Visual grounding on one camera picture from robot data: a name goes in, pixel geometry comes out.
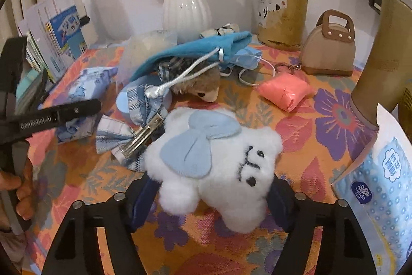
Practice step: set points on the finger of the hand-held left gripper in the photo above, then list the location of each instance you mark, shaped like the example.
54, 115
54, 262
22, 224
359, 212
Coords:
64, 115
38, 91

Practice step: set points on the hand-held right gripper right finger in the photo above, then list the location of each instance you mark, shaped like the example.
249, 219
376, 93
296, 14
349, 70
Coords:
279, 197

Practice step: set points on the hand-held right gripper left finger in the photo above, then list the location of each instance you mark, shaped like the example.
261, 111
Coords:
144, 197

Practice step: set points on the white plush toy blue bow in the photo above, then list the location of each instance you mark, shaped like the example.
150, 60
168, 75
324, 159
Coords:
219, 184

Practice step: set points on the person's left hand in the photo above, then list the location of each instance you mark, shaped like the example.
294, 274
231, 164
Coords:
16, 183

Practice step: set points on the blue printed tissue packet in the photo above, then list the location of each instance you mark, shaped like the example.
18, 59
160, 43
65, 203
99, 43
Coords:
90, 81

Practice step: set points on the stack of booklets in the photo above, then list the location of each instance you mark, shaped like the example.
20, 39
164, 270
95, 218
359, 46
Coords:
61, 30

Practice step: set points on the floral tablecloth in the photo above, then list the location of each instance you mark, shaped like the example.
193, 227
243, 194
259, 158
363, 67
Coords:
322, 139

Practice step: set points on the plaid bow hair clip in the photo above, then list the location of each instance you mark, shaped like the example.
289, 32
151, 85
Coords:
144, 101

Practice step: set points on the large tissue pack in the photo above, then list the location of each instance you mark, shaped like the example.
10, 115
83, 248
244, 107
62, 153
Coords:
379, 184

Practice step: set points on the fluffy cream plush ball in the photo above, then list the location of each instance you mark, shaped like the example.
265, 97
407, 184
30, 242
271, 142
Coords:
141, 46

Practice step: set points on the brown plush toy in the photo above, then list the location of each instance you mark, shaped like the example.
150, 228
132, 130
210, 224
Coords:
202, 85

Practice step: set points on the blue face mask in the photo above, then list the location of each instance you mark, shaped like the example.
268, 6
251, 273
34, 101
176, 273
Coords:
247, 57

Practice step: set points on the beige handbag-shaped pouch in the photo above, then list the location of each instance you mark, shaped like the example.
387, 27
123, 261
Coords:
328, 49

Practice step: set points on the white ribbed vase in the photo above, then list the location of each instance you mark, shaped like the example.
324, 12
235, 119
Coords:
185, 4

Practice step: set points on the brown cylinder tumbler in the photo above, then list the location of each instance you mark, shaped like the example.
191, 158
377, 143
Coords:
386, 68

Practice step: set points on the brown pen holder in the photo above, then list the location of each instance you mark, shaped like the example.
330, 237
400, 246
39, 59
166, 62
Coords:
286, 23

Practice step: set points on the white black fabric bundle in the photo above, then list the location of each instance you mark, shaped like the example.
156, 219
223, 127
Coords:
219, 30

